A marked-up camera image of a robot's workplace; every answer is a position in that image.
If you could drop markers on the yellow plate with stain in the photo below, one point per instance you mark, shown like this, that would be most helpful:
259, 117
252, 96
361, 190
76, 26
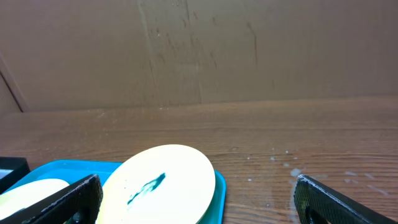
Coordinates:
165, 184

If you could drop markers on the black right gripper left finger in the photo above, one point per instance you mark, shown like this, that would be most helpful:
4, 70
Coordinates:
81, 198

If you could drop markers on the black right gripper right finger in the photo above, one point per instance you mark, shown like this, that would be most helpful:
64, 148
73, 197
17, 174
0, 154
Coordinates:
317, 203

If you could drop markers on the black soapy water tray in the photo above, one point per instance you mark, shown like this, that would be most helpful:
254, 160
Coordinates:
13, 169

